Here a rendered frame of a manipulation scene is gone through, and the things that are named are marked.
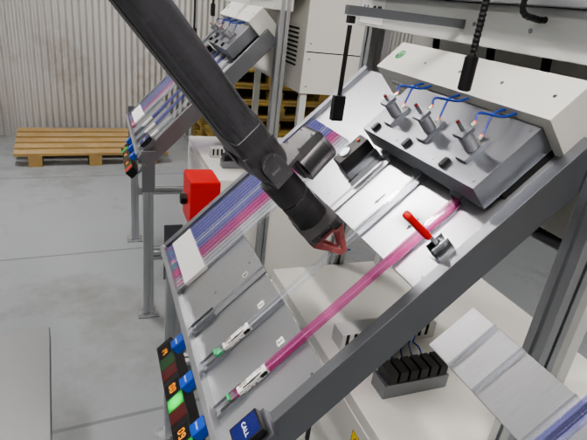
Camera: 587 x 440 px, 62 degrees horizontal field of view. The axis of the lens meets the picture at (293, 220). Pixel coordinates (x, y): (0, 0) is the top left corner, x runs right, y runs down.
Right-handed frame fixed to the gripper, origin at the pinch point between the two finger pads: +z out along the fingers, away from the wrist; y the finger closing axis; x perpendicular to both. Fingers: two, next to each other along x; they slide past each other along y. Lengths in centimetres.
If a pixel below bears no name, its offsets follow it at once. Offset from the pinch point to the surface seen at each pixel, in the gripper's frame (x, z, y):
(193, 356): 33.1, -2.7, 1.9
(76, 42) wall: 47, -28, 413
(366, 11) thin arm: -29.9, -25.4, 9.8
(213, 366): 31.0, -0.5, -1.4
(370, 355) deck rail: 7.4, 1.9, -21.1
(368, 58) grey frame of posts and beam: -39, -1, 49
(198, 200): 23, 9, 79
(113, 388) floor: 94, 40, 77
